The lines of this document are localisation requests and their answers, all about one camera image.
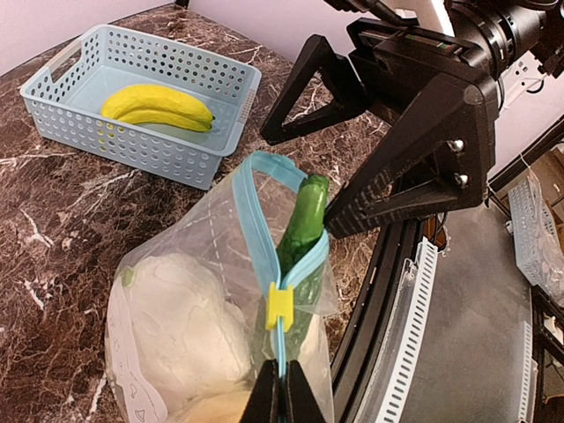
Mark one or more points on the white slotted cable duct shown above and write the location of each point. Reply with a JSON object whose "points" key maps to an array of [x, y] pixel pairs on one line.
{"points": [[389, 384]]}

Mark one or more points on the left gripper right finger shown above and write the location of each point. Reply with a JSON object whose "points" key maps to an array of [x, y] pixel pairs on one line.
{"points": [[300, 405]]}

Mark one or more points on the green cucumber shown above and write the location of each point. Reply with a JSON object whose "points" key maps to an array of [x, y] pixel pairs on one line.
{"points": [[304, 230]]}

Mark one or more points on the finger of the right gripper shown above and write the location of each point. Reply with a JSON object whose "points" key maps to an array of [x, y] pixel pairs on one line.
{"points": [[321, 91], [434, 159]]}

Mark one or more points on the light blue plastic basket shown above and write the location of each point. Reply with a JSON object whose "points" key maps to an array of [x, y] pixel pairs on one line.
{"points": [[66, 95]]}

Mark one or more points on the yellow banana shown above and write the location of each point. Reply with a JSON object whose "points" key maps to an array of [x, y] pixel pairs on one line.
{"points": [[158, 104]]}

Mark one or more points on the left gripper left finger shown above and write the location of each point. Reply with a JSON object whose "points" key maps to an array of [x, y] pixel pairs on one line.
{"points": [[263, 403]]}

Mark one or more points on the orange fruit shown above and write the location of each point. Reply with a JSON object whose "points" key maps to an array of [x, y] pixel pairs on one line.
{"points": [[222, 408]]}

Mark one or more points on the clear zip top bag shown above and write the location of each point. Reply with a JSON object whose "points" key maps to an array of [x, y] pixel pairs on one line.
{"points": [[234, 231]]}

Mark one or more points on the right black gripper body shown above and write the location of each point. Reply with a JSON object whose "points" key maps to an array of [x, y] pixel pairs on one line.
{"points": [[420, 80]]}

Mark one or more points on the white cauliflower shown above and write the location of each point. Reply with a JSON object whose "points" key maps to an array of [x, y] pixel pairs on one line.
{"points": [[191, 341]]}

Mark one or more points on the blue basket in plastic wrap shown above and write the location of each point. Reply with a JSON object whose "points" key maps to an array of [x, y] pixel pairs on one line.
{"points": [[538, 253]]}

